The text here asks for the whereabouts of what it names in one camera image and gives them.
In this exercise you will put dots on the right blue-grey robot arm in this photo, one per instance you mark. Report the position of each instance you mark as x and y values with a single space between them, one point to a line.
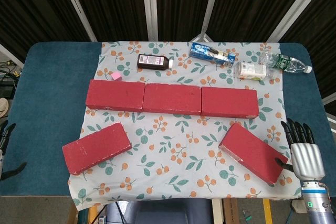
315 203

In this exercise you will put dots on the blue felt table cover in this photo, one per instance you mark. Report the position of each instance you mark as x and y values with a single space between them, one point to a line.
52 90

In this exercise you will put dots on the blue carton box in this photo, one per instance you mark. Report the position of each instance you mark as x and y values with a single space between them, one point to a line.
210 54

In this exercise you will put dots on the clear bottle with white label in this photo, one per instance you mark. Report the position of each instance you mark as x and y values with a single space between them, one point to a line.
252 70

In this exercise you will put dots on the small pink cube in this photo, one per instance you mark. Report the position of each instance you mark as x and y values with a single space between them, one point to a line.
116 76

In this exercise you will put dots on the red rectangular block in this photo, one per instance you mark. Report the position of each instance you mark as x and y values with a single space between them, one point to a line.
172 98
115 94

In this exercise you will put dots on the white metal frame post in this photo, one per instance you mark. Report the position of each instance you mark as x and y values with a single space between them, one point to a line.
150 6
296 6
212 3
78 9

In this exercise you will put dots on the red block with scuffed edges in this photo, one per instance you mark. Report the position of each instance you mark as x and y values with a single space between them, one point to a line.
95 148

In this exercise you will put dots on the beige straw hat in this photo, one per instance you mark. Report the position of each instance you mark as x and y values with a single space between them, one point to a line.
3 107

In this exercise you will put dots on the floral printed tablecloth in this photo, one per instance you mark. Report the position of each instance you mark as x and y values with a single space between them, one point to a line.
170 155

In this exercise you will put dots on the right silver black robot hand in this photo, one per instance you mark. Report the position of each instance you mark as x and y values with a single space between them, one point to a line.
307 161

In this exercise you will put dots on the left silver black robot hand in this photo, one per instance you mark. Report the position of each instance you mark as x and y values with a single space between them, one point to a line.
6 134

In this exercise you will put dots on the blue-grey robot torso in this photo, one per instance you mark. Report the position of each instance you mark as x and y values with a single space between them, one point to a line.
162 212

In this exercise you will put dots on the red block with worn end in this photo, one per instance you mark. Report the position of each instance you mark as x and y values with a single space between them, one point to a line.
252 151

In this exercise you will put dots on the clear bottle with green label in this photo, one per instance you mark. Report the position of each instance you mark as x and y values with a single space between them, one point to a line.
283 62

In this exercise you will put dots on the dark pleated curtain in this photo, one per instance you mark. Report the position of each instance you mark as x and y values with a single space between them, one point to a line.
118 3

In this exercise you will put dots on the brown medicine bottle white cap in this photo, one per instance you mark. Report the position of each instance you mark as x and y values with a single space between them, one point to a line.
152 62

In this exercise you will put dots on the red block with chipped corner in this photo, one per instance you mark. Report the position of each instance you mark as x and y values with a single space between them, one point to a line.
229 102

